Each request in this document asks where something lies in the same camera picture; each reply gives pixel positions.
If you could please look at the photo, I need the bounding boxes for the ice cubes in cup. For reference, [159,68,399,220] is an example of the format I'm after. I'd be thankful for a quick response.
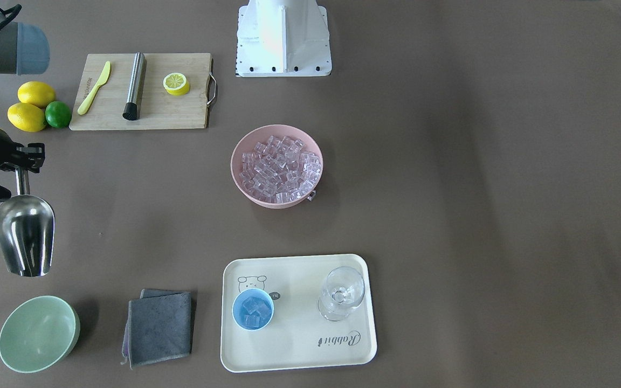
[240,296,273,330]

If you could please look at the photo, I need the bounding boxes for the half lemon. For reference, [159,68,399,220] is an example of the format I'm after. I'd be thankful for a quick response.
[162,73,190,96]

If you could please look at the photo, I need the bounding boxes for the cream serving tray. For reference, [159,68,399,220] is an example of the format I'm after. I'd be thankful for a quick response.
[220,253,378,373]

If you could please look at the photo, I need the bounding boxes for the blue cup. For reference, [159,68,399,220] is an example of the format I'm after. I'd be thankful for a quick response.
[232,289,274,331]

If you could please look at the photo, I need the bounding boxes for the yellow plastic knife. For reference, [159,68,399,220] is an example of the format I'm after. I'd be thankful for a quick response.
[77,61,111,115]

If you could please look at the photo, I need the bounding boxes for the green lime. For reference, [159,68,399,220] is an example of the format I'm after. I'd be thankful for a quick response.
[44,101,72,128]

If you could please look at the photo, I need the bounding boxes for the clear ice cubes pile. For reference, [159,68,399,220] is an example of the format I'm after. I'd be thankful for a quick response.
[233,135,323,205]

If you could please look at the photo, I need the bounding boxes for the yellow lemon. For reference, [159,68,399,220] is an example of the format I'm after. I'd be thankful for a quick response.
[7,102,47,133]
[17,81,57,109]

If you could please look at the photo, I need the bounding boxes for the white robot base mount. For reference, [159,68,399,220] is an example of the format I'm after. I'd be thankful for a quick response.
[235,1,333,77]

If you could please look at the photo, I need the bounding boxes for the green bowl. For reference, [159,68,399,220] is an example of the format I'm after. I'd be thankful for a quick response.
[0,295,80,373]

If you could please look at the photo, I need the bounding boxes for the clear wine glass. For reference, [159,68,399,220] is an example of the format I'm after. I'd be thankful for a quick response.
[318,267,365,322]

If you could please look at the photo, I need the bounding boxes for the metal ice scoop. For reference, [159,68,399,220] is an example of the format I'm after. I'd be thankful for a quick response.
[0,169,55,277]

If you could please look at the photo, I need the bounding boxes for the steel muddler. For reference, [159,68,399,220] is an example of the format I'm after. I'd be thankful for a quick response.
[122,52,147,121]

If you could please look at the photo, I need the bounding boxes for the grey folded cloth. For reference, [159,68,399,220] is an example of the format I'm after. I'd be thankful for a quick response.
[122,289,194,369]

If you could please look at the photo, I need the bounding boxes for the pink bowl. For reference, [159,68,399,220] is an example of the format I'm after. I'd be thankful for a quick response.
[230,124,325,209]

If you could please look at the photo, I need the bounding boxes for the wooden cutting board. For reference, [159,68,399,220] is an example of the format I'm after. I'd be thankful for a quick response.
[69,52,216,131]

